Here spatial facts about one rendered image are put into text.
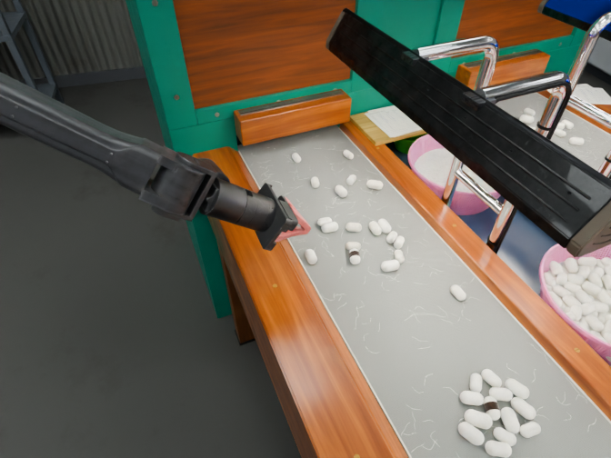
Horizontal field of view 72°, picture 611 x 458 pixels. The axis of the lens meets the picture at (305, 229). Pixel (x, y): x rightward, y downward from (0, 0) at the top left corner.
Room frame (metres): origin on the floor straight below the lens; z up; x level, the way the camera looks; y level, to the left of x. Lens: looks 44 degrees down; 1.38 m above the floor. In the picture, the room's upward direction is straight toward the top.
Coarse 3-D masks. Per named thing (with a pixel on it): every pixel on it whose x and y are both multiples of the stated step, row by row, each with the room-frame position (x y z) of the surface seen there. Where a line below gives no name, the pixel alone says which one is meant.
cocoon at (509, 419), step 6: (504, 408) 0.26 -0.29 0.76; (510, 408) 0.26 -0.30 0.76; (504, 414) 0.25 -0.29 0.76; (510, 414) 0.25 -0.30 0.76; (504, 420) 0.24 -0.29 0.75; (510, 420) 0.24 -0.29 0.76; (516, 420) 0.24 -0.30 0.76; (510, 426) 0.23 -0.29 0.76; (516, 426) 0.23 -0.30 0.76; (510, 432) 0.23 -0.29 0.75; (516, 432) 0.22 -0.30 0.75
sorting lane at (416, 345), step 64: (320, 192) 0.77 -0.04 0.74; (384, 192) 0.77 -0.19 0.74; (320, 256) 0.57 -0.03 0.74; (384, 256) 0.57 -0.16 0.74; (448, 256) 0.57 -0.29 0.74; (384, 320) 0.42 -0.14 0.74; (448, 320) 0.42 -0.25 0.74; (512, 320) 0.42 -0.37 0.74; (384, 384) 0.30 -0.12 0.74; (448, 384) 0.30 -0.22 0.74; (576, 384) 0.30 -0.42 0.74; (448, 448) 0.21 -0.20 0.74; (512, 448) 0.21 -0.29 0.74; (576, 448) 0.21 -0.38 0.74
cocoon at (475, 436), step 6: (462, 426) 0.23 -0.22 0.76; (468, 426) 0.23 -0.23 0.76; (462, 432) 0.22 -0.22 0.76; (468, 432) 0.22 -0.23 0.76; (474, 432) 0.22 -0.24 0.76; (480, 432) 0.22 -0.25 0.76; (468, 438) 0.22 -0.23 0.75; (474, 438) 0.21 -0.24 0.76; (480, 438) 0.21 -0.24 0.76; (474, 444) 0.21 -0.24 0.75; (480, 444) 0.21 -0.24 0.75
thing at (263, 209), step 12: (252, 192) 0.50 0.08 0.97; (264, 192) 0.54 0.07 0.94; (252, 204) 0.47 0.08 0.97; (264, 204) 0.48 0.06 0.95; (276, 204) 0.50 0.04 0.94; (252, 216) 0.46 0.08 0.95; (264, 216) 0.47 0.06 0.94; (276, 216) 0.48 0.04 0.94; (252, 228) 0.47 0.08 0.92; (264, 228) 0.47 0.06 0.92; (276, 228) 0.46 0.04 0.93; (288, 228) 0.46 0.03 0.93; (264, 240) 0.46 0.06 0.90
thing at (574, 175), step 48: (336, 48) 0.82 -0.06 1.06; (384, 48) 0.72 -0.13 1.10; (384, 96) 0.66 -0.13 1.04; (432, 96) 0.57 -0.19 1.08; (480, 96) 0.52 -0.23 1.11; (480, 144) 0.46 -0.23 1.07; (528, 144) 0.42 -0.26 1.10; (528, 192) 0.38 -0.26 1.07; (576, 192) 0.35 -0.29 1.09; (576, 240) 0.31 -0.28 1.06
